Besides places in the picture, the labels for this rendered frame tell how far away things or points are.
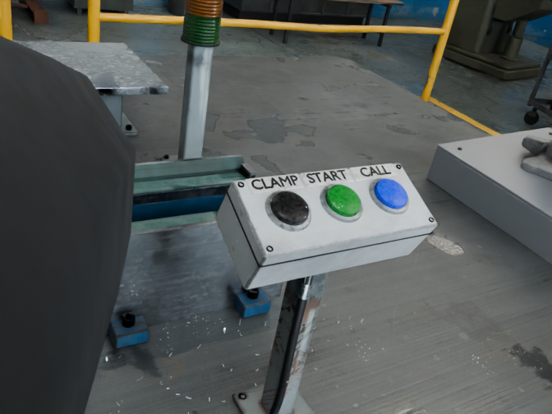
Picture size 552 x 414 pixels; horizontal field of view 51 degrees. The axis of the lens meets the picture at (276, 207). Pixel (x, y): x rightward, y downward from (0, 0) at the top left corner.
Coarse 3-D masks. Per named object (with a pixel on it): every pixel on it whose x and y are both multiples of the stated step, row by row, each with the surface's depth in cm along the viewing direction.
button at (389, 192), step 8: (376, 184) 49; (384, 184) 49; (392, 184) 49; (400, 184) 50; (376, 192) 48; (384, 192) 48; (392, 192) 48; (400, 192) 49; (384, 200) 48; (392, 200) 48; (400, 200) 48; (392, 208) 48; (400, 208) 48
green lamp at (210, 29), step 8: (184, 16) 92; (192, 16) 90; (200, 16) 90; (184, 24) 92; (192, 24) 91; (200, 24) 91; (208, 24) 91; (216, 24) 92; (184, 32) 93; (192, 32) 91; (200, 32) 91; (208, 32) 91; (216, 32) 93; (192, 40) 92; (200, 40) 92; (208, 40) 92; (216, 40) 94
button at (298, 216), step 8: (280, 192) 44; (288, 192) 44; (272, 200) 43; (280, 200) 43; (288, 200) 44; (296, 200) 44; (304, 200) 44; (272, 208) 43; (280, 208) 43; (288, 208) 43; (296, 208) 43; (304, 208) 44; (280, 216) 43; (288, 216) 43; (296, 216) 43; (304, 216) 43; (288, 224) 43; (296, 224) 43
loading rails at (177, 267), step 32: (192, 160) 78; (224, 160) 81; (160, 192) 73; (192, 192) 76; (224, 192) 78; (160, 224) 66; (192, 224) 65; (128, 256) 62; (160, 256) 64; (192, 256) 67; (224, 256) 69; (128, 288) 64; (160, 288) 67; (192, 288) 69; (224, 288) 72; (256, 288) 74; (128, 320) 65; (160, 320) 69
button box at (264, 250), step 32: (256, 192) 44; (320, 192) 46; (416, 192) 51; (224, 224) 46; (256, 224) 42; (320, 224) 44; (352, 224) 46; (384, 224) 47; (416, 224) 48; (256, 256) 42; (288, 256) 42; (320, 256) 45; (352, 256) 47; (384, 256) 50
